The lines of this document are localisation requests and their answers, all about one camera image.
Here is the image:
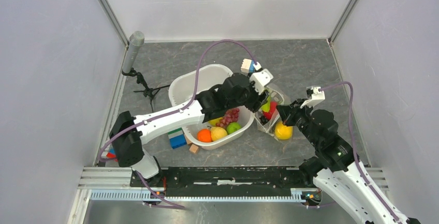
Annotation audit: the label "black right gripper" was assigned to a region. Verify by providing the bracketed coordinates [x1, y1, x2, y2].
[274, 98, 320, 147]

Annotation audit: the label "green apple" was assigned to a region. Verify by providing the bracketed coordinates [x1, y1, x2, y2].
[260, 96, 271, 113]

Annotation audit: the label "red apple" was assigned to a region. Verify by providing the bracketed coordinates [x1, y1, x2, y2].
[262, 101, 277, 120]

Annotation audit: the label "yellow apple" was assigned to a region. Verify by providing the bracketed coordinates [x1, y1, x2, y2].
[274, 121, 294, 140]

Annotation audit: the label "clear dotted zip bag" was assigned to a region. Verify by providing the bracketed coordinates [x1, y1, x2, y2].
[254, 83, 293, 141]

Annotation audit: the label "red grape bunch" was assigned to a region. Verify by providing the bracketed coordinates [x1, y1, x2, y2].
[217, 108, 240, 128]

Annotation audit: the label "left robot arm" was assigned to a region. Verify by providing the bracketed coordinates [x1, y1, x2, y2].
[109, 69, 273, 187]

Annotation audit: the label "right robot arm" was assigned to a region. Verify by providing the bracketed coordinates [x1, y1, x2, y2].
[276, 99, 419, 223]

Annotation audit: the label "small green lime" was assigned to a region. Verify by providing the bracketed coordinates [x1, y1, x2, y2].
[226, 122, 242, 135]

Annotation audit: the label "white and blue block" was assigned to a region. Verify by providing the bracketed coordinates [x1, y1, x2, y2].
[240, 58, 256, 74]

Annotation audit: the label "yellow starfruit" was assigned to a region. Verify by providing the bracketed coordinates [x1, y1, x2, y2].
[208, 117, 222, 126]

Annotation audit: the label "yellow bumpy lemon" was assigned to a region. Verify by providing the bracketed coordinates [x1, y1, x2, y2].
[210, 127, 228, 141]

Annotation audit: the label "orange fruit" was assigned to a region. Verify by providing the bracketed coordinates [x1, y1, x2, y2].
[197, 128, 212, 143]

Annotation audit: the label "white plastic basket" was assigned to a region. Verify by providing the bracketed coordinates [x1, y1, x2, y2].
[168, 64, 254, 150]

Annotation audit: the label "small wooden cube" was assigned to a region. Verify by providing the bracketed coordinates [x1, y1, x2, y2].
[189, 144, 200, 154]

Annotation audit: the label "tan wooden block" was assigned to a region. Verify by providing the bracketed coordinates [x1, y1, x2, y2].
[184, 136, 192, 145]

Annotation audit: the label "blue green stacked blocks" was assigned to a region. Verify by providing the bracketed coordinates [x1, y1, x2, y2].
[168, 128, 187, 149]

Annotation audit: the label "black microphone tripod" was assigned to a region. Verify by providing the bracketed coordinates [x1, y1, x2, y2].
[121, 68, 170, 112]

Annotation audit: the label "grey microphone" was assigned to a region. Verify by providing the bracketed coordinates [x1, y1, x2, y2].
[122, 31, 145, 75]

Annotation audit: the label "red blue block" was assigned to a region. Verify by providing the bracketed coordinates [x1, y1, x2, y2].
[106, 148, 117, 161]

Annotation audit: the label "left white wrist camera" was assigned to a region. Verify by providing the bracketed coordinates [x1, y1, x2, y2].
[250, 63, 273, 95]

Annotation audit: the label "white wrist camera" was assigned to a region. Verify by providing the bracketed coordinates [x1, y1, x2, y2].
[250, 63, 273, 95]
[300, 86, 326, 109]

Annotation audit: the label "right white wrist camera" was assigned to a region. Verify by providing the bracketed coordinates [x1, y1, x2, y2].
[300, 86, 326, 109]

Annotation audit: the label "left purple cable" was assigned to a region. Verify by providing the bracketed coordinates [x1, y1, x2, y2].
[96, 39, 261, 211]

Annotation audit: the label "purple cable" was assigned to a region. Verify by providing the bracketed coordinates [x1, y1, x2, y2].
[305, 81, 405, 224]
[96, 39, 261, 211]

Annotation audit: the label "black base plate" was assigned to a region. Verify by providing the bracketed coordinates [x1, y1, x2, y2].
[146, 166, 319, 197]

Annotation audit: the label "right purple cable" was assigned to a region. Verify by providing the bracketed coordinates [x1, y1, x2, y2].
[305, 81, 405, 224]

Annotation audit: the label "aluminium rail frame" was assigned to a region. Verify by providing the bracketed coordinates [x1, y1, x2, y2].
[71, 166, 388, 208]

